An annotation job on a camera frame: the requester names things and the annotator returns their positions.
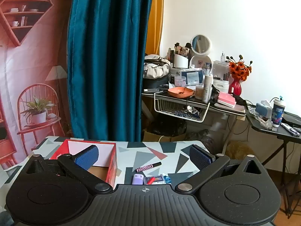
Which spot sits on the small purple case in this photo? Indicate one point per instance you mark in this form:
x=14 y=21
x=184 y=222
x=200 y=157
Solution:
x=137 y=180

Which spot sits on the small blue-capped bottle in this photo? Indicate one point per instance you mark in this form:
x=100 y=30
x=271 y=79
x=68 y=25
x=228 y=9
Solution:
x=166 y=179

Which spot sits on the blue printed cup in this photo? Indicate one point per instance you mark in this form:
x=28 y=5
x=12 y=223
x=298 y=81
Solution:
x=278 y=115

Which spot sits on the clear blue package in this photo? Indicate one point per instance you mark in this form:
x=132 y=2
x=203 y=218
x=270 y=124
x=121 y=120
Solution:
x=191 y=76

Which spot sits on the bunch of makeup brushes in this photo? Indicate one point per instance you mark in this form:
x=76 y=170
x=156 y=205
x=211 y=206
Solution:
x=181 y=49

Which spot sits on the small dropper bottle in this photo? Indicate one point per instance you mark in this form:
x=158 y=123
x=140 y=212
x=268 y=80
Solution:
x=222 y=57

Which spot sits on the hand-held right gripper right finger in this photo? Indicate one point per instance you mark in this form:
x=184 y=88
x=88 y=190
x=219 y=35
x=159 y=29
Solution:
x=200 y=159

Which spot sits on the cotton swab jar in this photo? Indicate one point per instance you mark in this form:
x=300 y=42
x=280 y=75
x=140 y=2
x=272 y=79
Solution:
x=199 y=93

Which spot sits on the clear cosmetic organizer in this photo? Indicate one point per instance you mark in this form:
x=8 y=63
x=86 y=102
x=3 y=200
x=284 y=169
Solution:
x=221 y=75

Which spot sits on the yellow plastic bag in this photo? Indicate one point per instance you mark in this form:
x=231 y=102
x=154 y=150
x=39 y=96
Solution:
x=237 y=148

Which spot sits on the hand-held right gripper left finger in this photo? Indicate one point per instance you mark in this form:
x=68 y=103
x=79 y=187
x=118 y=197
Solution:
x=87 y=157

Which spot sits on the geometric patterned tablecloth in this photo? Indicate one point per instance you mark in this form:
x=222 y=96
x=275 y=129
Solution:
x=141 y=150

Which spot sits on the yellow curtain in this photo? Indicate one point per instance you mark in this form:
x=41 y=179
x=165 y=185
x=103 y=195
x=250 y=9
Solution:
x=156 y=16

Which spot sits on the dressing table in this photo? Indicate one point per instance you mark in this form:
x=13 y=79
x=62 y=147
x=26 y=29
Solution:
x=218 y=120

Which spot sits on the blue tissue box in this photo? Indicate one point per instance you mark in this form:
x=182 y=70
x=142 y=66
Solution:
x=262 y=110

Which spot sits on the white notebook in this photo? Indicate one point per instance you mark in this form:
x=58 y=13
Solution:
x=235 y=109

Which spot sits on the pink checkered pen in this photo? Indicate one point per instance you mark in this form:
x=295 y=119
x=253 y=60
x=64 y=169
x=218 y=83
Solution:
x=147 y=167

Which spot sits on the pink box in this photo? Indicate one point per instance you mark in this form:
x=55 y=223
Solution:
x=227 y=97

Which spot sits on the black laptop bag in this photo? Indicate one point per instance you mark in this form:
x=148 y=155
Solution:
x=292 y=119

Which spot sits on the orange flowers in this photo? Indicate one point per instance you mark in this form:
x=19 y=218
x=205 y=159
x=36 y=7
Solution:
x=238 y=69

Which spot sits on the red vase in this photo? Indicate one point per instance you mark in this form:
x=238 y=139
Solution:
x=235 y=87

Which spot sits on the white and blue remote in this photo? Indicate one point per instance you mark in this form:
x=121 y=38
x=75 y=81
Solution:
x=290 y=129

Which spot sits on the tall white bottle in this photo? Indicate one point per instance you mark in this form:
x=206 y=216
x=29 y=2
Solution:
x=207 y=87

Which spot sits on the white round cosmetic case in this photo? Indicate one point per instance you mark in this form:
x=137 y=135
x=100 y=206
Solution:
x=199 y=63

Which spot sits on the white brush holder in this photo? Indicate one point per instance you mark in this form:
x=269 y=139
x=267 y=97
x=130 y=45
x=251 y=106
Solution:
x=180 y=61

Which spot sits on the black hair tool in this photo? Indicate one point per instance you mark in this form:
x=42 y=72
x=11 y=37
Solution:
x=239 y=99

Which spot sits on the pink dotted jar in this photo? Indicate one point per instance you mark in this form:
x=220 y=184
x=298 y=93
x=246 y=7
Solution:
x=180 y=81

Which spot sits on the red and white packet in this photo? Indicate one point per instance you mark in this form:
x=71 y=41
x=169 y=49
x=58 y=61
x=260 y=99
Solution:
x=157 y=180

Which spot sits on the black folding table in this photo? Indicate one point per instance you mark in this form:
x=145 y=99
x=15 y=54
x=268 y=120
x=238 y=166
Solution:
x=282 y=134

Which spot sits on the brown cardboard box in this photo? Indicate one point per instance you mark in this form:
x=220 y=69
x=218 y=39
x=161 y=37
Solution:
x=152 y=136

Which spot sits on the white handbag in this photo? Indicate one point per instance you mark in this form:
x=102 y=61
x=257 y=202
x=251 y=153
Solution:
x=152 y=71

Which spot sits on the printed backdrop cloth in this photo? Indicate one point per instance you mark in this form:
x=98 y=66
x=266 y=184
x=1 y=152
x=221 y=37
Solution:
x=35 y=51

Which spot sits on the orange bowl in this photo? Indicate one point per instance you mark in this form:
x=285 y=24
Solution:
x=178 y=93

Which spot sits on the red cardboard box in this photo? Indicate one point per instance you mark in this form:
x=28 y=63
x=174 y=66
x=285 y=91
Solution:
x=105 y=155

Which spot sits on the round white mirror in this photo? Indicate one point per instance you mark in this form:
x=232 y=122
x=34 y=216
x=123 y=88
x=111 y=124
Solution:
x=199 y=43

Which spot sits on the teal curtain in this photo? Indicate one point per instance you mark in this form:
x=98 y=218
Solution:
x=105 y=63

